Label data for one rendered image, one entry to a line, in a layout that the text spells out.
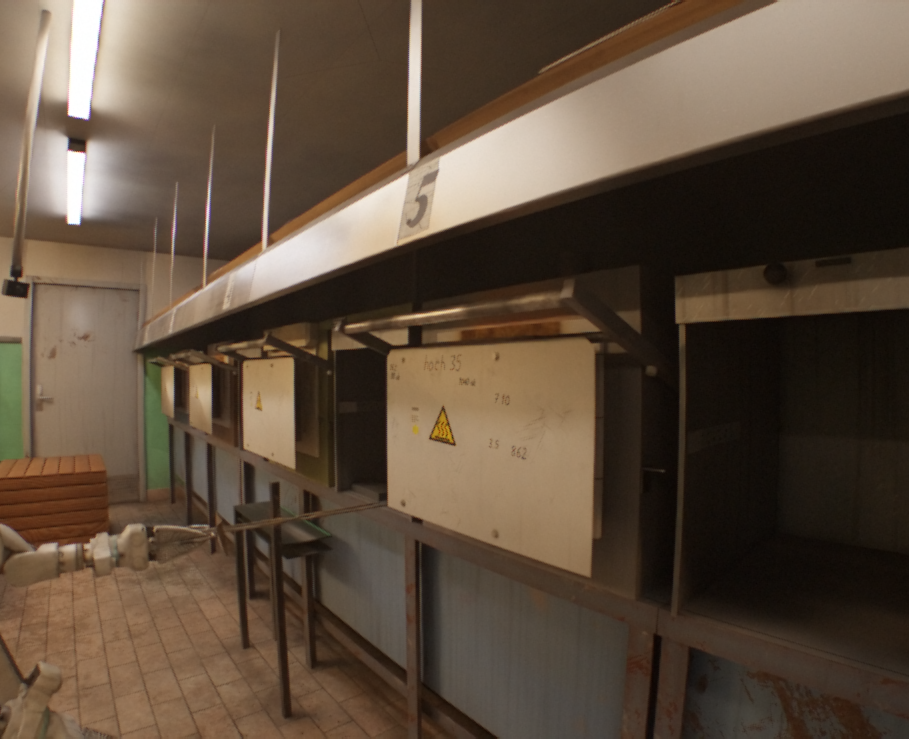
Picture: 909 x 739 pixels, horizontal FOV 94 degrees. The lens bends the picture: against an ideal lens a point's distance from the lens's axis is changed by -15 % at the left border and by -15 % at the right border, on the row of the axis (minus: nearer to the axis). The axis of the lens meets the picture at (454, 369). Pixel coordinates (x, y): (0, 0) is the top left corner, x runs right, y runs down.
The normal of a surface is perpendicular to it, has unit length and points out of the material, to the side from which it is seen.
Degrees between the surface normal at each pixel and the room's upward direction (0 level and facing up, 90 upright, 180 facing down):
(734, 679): 90
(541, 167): 80
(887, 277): 90
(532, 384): 90
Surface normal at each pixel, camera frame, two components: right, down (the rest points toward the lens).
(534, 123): -0.75, -0.18
